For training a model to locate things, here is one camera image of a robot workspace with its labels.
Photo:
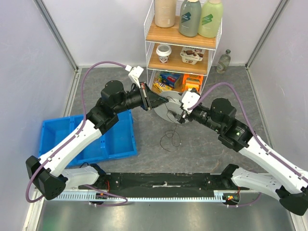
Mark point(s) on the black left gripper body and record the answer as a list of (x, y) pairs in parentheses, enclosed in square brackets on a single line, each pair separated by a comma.
[(145, 96)]

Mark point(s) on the white wire shelf rack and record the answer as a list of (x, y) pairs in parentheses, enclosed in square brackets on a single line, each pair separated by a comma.
[(171, 36)]

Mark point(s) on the blue snack box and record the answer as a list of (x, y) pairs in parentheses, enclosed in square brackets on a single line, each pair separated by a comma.
[(171, 79)]

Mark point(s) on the beige bottle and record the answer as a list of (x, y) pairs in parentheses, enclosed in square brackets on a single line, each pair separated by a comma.
[(164, 13)]

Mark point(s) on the blue plastic compartment bin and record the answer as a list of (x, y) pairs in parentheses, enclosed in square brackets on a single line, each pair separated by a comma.
[(116, 143)]

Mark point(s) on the left aluminium frame post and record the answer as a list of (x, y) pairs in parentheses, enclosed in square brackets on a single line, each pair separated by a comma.
[(56, 33)]

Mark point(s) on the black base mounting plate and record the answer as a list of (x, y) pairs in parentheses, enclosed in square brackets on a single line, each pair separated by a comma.
[(154, 185)]

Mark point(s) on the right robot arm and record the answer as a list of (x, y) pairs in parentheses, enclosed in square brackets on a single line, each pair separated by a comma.
[(287, 182)]

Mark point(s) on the white yogurt cup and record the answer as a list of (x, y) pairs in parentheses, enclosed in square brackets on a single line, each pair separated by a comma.
[(163, 51)]

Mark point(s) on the yellow candy bag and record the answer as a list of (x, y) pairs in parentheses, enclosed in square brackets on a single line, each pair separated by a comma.
[(161, 86)]

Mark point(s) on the grey green bottle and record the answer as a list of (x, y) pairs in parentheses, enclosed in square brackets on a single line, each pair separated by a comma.
[(190, 13)]

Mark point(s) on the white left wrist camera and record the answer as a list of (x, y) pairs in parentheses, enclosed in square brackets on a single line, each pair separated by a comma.
[(134, 73)]

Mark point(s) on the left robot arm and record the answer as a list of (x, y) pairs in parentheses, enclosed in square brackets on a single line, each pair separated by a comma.
[(48, 172)]

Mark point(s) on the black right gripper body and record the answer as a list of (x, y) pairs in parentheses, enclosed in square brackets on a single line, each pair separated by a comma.
[(183, 113)]

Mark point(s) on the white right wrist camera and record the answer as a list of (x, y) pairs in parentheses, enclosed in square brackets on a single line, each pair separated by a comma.
[(188, 99)]

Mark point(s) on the clear glass bottle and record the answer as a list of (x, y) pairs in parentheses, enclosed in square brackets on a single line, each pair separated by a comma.
[(223, 62)]

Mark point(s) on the right aluminium frame post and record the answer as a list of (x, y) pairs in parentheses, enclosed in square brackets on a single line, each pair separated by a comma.
[(266, 32)]

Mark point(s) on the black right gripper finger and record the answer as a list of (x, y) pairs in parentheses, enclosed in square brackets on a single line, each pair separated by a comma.
[(172, 115), (181, 97)]

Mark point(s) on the orange snack box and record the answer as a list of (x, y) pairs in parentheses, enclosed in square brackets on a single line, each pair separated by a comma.
[(191, 81)]

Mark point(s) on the light green bottle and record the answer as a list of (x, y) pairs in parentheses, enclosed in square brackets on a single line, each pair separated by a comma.
[(211, 16)]

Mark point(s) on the grey plastic cable spool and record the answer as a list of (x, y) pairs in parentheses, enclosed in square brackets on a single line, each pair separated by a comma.
[(172, 104)]

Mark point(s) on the chocolate dessert tub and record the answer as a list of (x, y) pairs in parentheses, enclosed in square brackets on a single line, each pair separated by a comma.
[(191, 55)]

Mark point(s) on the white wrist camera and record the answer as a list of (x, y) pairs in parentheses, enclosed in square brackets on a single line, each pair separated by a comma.
[(188, 99), (134, 73)]

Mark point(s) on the aluminium frame post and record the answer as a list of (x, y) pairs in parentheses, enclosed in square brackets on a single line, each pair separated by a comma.
[(56, 33), (266, 32)]

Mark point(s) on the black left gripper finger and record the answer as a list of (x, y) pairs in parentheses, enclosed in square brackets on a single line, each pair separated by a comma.
[(152, 96), (156, 102)]

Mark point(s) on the grey slotted cable duct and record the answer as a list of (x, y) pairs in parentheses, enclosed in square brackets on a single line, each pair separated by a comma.
[(92, 196)]

